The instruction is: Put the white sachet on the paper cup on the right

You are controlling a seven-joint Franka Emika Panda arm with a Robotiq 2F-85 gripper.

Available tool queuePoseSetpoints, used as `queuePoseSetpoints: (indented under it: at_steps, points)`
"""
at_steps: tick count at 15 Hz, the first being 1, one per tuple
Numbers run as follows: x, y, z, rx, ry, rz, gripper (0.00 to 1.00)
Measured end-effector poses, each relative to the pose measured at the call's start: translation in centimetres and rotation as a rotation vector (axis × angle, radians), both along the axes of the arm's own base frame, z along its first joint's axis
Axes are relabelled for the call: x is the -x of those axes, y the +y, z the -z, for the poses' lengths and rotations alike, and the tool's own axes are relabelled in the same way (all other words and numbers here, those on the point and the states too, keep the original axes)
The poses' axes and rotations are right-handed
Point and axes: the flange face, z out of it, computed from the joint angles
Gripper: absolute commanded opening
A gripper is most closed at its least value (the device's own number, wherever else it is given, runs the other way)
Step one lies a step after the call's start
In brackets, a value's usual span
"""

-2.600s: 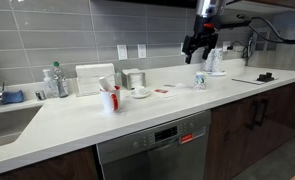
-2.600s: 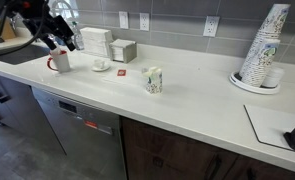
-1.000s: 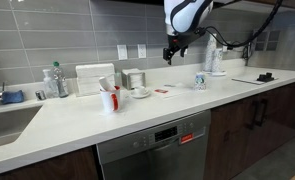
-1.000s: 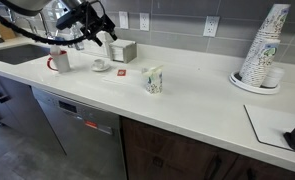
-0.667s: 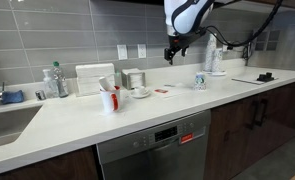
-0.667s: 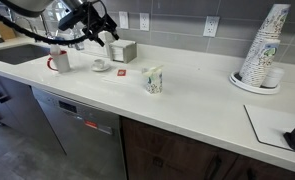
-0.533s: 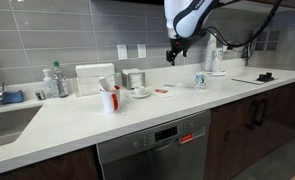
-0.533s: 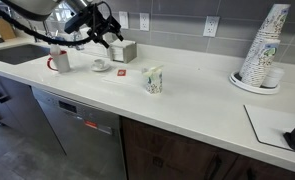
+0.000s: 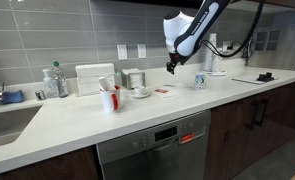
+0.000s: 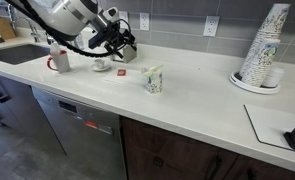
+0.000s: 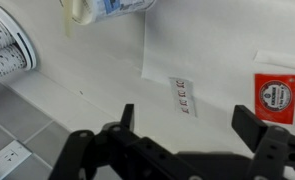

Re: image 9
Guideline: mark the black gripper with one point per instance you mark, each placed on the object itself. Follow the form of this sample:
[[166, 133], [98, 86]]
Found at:
[[174, 59]]

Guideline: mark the white black Franka robot arm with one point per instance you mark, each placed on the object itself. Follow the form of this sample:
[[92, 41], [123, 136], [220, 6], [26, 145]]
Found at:
[[187, 33]]

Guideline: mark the red sachet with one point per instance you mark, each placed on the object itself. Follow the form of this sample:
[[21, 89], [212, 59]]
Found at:
[[161, 91]]

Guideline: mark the printed paper cup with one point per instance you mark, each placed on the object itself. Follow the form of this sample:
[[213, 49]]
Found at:
[[200, 81]]

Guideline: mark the small white espresso cup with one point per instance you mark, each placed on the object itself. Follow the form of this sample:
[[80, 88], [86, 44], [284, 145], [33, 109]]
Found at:
[[141, 90]]

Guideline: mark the small metal cup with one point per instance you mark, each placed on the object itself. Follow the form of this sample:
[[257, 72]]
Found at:
[[40, 95]]

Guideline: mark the cream plastic spoon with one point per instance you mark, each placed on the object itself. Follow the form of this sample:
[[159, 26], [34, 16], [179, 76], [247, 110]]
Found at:
[[175, 95]]

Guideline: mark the metal napkin holder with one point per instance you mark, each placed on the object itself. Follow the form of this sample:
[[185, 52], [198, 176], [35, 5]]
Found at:
[[133, 80]]

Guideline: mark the tall stack of paper cups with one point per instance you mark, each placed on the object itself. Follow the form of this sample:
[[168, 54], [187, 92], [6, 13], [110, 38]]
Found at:
[[211, 60]]

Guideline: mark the white saucer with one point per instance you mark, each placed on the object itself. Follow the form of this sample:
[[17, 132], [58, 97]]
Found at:
[[139, 95]]

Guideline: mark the white round tray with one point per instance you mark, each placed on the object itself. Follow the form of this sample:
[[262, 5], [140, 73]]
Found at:
[[217, 73]]

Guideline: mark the white rolled item in mug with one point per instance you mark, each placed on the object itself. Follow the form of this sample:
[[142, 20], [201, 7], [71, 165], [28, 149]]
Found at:
[[106, 84]]

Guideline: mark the white flat board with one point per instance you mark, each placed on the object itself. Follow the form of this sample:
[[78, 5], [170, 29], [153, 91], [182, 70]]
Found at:
[[247, 80]]

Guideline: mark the stack of white paper towels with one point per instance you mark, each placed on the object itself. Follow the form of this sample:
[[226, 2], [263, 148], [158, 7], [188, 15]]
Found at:
[[93, 78]]

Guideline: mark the stainless steel dishwasher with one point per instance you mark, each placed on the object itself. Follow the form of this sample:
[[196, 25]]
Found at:
[[153, 150]]

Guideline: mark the small black block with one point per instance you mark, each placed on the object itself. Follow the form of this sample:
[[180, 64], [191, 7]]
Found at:
[[265, 77]]

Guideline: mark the clear bottle with green cap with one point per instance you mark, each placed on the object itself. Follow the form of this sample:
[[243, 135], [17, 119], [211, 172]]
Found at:
[[61, 83]]

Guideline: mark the clear soap dispenser bottle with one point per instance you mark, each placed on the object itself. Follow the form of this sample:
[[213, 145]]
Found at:
[[49, 85]]

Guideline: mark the dark wood sink cabinet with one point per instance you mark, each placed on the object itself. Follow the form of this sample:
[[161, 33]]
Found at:
[[53, 168]]

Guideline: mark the blue sponge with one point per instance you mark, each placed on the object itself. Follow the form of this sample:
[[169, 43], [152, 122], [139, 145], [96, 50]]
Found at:
[[12, 97]]

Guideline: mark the steel sink basin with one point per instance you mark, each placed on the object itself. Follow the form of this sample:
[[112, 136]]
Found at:
[[7, 126]]

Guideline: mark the white wall outlet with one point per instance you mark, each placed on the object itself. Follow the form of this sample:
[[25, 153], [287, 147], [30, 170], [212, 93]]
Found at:
[[141, 51], [225, 46]]

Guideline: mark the white wall switch plate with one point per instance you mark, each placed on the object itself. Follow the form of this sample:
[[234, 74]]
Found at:
[[122, 52]]

